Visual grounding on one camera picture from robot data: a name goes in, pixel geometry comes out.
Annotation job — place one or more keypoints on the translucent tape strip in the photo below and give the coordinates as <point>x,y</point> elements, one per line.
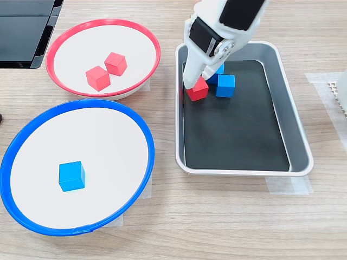
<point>148,86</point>
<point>287,187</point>
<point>147,189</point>
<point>116,220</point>

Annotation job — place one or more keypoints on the red-rimmed white plate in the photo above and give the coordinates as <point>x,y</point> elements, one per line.
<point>70,54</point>

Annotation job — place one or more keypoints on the black glossy plastic case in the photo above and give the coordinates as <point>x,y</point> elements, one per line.
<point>21,35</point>

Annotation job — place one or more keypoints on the pale perforated base plate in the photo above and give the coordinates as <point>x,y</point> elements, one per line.
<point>333,88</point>

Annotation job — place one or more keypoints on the blue cube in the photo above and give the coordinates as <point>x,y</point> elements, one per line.
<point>225,86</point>
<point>71,176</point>
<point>220,70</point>

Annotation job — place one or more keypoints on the blue-rimmed white plate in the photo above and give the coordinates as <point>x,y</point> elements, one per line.
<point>108,140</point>

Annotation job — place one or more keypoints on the red cube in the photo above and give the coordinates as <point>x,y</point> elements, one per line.
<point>98,78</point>
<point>116,63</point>
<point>200,91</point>

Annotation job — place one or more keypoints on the steel tray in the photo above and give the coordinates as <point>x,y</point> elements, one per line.
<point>295,135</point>

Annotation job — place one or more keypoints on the black tray mat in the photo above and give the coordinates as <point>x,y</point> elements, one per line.
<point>244,151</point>

